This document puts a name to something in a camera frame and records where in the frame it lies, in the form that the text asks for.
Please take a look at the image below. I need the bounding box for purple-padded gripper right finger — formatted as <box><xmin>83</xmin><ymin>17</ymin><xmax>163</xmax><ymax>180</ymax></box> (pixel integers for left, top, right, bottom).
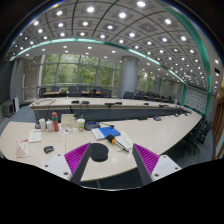
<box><xmin>132</xmin><ymin>144</ymin><xmax>181</xmax><ymax>185</ymax></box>

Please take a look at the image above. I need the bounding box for round black mouse pad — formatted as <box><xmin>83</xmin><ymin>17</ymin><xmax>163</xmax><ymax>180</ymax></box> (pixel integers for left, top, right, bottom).
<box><xmin>91</xmin><ymin>143</ymin><xmax>109</xmax><ymax>162</ymax></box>

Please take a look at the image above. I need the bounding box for white paper sheet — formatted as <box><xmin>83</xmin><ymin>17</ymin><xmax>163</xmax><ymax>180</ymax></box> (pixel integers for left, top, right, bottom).
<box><xmin>28</xmin><ymin>129</ymin><xmax>41</xmax><ymax>143</ymax></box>

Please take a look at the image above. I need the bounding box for red white booklet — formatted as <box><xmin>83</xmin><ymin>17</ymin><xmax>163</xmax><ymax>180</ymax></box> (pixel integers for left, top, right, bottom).
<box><xmin>16</xmin><ymin>139</ymin><xmax>29</xmax><ymax>158</ymax></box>

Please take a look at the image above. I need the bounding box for white notebook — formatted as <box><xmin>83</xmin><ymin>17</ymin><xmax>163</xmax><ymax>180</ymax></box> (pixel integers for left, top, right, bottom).
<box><xmin>92</xmin><ymin>128</ymin><xmax>104</xmax><ymax>140</ymax></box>

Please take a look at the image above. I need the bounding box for blue book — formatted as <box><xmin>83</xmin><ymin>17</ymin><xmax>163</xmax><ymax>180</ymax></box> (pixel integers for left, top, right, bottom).
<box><xmin>100</xmin><ymin>127</ymin><xmax>120</xmax><ymax>137</ymax></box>

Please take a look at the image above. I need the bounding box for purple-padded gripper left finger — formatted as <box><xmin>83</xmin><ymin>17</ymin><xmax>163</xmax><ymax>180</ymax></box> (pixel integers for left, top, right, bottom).
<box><xmin>44</xmin><ymin>143</ymin><xmax>92</xmax><ymax>185</ymax></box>

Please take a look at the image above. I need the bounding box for grey round pillar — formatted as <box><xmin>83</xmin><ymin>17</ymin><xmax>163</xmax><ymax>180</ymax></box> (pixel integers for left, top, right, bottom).
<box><xmin>118</xmin><ymin>56</ymin><xmax>139</xmax><ymax>98</ymax></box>

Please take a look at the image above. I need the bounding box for white paper cup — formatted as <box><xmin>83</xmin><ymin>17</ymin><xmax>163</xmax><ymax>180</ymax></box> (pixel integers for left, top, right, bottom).
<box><xmin>39</xmin><ymin>118</ymin><xmax>46</xmax><ymax>131</ymax></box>

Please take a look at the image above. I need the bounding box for green-sleeved coffee cup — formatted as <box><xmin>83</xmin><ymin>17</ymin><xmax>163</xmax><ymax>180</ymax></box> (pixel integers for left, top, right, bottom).
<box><xmin>77</xmin><ymin>118</ymin><xmax>85</xmax><ymax>131</ymax></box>

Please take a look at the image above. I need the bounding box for far long conference table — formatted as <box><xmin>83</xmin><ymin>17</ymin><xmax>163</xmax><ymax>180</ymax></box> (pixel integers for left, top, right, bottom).
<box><xmin>29</xmin><ymin>97</ymin><xmax>189</xmax><ymax>121</ymax></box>

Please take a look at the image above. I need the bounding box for white standing card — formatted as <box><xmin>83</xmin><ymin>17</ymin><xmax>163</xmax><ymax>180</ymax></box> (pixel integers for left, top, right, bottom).
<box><xmin>61</xmin><ymin>114</ymin><xmax>77</xmax><ymax>128</ymax></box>

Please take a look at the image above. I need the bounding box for black computer mouse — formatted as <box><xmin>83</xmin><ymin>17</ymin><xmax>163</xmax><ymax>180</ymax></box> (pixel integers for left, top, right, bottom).
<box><xmin>44</xmin><ymin>146</ymin><xmax>54</xmax><ymax>154</ymax></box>

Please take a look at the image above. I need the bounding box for yellow black marker tool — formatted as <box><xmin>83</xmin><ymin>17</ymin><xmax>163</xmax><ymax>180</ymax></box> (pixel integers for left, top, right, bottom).
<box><xmin>106</xmin><ymin>135</ymin><xmax>129</xmax><ymax>152</ymax></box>

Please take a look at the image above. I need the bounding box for black desk device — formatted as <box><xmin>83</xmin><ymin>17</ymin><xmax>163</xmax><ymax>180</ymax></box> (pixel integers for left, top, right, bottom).
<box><xmin>85</xmin><ymin>121</ymin><xmax>100</xmax><ymax>131</ymax></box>

